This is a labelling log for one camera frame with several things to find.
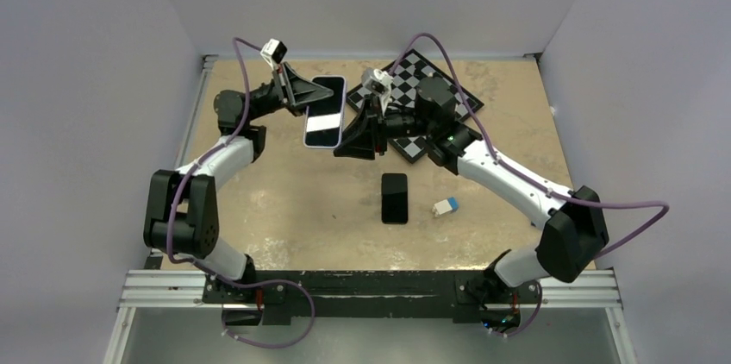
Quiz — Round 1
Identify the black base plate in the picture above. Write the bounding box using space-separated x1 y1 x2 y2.
202 270 539 325

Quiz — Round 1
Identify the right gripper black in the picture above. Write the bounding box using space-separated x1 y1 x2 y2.
334 96 434 161

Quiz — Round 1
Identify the black phone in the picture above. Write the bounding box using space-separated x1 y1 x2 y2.
381 173 409 224

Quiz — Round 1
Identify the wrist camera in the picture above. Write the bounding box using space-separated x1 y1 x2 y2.
361 67 393 115
259 38 288 72

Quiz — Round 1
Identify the white blue toy block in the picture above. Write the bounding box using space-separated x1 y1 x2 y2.
432 197 459 217

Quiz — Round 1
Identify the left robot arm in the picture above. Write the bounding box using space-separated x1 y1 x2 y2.
143 62 334 303

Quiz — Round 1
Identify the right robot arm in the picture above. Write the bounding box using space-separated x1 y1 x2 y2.
334 77 609 301

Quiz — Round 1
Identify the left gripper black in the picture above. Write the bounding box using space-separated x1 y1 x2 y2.
247 62 335 122

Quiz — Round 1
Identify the black white chessboard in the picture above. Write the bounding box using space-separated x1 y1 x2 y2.
346 49 484 174

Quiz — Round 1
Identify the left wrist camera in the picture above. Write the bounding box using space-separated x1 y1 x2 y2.
259 38 288 72

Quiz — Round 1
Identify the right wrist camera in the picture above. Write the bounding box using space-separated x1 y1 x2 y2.
361 67 393 115

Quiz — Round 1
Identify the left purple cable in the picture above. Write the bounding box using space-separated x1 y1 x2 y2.
166 37 316 350

